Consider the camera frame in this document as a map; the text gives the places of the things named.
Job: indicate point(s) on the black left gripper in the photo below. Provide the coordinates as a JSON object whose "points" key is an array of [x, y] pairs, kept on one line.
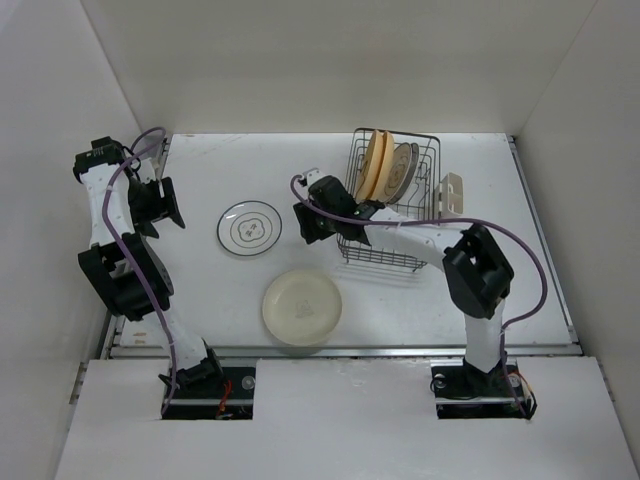
{"points": [[142, 219]]}

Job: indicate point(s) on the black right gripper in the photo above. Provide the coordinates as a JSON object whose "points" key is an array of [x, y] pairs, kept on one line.
{"points": [[311, 229]]}

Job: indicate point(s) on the tan plate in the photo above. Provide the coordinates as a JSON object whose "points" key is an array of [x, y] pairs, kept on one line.
{"points": [[370, 168], [385, 168]]}

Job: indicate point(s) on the tan plate front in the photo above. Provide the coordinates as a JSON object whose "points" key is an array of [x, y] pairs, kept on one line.
{"points": [[370, 168]]}

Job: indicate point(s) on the cream plate with drawing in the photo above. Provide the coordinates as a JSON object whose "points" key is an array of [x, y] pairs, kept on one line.
{"points": [[302, 307]]}

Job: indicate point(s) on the white plate teal rim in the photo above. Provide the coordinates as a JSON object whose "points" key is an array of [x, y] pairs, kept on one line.
{"points": [[249, 228]]}

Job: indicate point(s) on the white plate teal band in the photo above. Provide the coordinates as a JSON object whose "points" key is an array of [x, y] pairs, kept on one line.
{"points": [[405, 162]]}

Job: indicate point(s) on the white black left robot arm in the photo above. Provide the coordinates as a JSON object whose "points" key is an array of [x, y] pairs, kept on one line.
{"points": [[126, 199]]}

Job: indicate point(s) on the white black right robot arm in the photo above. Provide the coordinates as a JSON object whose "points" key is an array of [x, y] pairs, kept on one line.
{"points": [[478, 276]]}

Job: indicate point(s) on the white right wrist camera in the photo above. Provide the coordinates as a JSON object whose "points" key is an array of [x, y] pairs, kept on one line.
{"points": [[311, 177]]}

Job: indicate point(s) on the grey wire dish rack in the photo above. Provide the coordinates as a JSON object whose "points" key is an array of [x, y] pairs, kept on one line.
{"points": [[415, 179]]}

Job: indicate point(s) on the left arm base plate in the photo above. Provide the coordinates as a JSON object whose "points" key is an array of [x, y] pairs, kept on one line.
{"points": [[227, 399]]}

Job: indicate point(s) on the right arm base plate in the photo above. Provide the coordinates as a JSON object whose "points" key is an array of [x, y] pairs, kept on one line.
{"points": [[463, 392]]}

